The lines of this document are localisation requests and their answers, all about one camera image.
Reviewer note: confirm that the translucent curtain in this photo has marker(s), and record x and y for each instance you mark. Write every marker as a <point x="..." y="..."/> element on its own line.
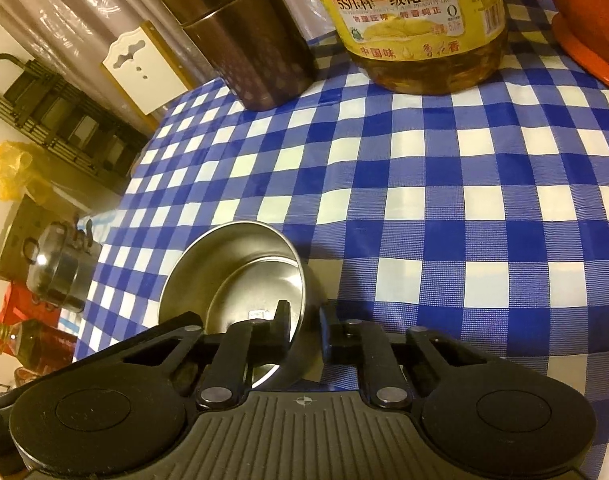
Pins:
<point x="74" y="5"/>

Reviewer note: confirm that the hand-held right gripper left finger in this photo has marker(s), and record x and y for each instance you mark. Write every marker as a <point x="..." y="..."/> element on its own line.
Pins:
<point x="283" y="327"/>

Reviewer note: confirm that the red box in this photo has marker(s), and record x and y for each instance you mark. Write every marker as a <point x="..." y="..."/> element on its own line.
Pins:
<point x="12" y="310"/>

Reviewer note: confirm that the cardboard box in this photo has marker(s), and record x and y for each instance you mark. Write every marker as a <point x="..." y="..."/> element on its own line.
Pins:
<point x="17" y="235"/>

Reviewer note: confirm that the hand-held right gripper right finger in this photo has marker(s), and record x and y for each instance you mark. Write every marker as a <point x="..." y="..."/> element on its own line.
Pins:
<point x="327" y="334"/>

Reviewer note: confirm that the small oil bottle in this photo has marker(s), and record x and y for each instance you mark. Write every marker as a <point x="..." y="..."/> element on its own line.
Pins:
<point x="39" y="342"/>

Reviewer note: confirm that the white chair back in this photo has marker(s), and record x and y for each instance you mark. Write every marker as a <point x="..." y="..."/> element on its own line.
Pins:
<point x="139" y="70"/>

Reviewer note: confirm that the cooking oil bottle yellow label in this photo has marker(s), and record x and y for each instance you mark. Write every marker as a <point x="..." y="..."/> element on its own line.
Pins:
<point x="419" y="20"/>

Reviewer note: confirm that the red electric rice cooker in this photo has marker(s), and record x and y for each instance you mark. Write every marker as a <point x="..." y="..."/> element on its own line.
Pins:
<point x="591" y="20"/>

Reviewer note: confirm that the yellow plastic bag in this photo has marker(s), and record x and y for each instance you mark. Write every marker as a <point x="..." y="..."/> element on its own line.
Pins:
<point x="12" y="170"/>

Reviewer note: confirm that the black folding rack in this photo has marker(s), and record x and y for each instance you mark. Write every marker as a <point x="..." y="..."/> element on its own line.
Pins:
<point x="59" y="120"/>

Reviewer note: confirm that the brown metal canister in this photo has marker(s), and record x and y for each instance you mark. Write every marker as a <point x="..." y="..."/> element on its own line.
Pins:
<point x="249" y="40"/>

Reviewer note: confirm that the stainless steel bowl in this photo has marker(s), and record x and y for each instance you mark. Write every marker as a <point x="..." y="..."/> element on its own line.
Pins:
<point x="239" y="280"/>

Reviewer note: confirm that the steel pot with lid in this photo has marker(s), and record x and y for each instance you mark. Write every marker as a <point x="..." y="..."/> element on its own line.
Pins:
<point x="59" y="265"/>

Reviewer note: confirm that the blue white checkered tablecloth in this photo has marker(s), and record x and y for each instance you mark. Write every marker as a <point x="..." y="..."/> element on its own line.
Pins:
<point x="434" y="185"/>

